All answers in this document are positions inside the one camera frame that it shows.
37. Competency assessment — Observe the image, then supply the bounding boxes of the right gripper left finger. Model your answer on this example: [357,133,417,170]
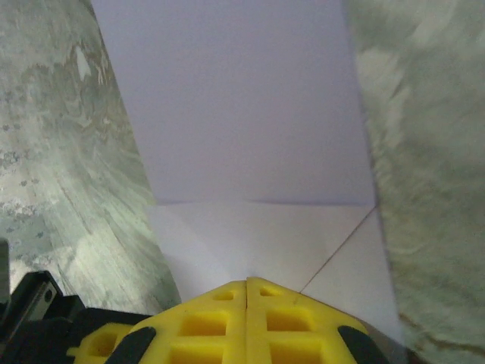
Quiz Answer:
[66,278,248,364]

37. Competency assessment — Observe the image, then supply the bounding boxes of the lilac paper sheet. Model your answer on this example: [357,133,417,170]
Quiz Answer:
[90,0,403,347]

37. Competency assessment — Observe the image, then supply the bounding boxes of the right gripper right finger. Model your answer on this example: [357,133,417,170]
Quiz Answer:
[246,276,388,364]

